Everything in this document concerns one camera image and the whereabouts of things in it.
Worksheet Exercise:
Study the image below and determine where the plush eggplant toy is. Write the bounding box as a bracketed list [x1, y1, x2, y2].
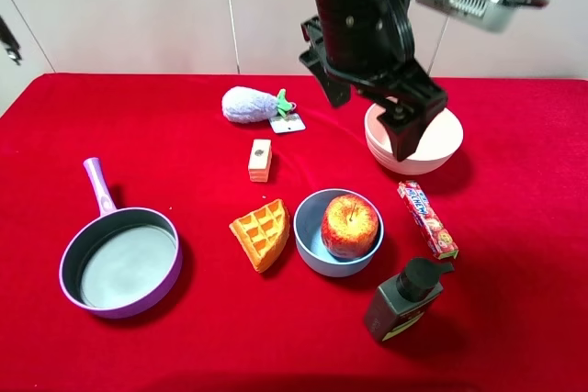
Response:
[221, 86, 296, 124]

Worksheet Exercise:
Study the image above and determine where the red yellow apple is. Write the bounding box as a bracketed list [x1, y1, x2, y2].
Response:
[321, 194, 379, 260]

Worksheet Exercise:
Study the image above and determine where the orange waffle slice toy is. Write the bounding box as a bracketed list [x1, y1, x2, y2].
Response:
[229, 198, 290, 274]

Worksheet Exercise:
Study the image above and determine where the layered cake block toy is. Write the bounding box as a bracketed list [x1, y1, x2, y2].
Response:
[248, 139, 272, 183]

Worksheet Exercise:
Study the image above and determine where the white paper tag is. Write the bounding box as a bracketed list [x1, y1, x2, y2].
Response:
[269, 113, 306, 134]

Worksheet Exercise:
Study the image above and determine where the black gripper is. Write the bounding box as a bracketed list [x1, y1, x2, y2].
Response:
[299, 0, 447, 162]

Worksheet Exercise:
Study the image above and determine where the blue bowl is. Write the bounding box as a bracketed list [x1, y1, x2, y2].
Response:
[292, 188, 384, 277]

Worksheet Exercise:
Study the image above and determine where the red candy pack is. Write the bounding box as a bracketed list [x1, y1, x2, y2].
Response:
[398, 181, 458, 260]

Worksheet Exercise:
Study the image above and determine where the purple frying pan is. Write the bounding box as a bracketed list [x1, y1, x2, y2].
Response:
[59, 157, 183, 319]

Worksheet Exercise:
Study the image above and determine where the dark pump bottle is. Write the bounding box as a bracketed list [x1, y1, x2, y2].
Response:
[364, 257, 455, 342]

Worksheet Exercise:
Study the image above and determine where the pink bowl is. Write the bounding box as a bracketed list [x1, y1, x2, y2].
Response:
[364, 104, 464, 175]

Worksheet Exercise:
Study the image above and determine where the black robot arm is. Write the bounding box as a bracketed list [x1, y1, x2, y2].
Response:
[300, 0, 447, 162]

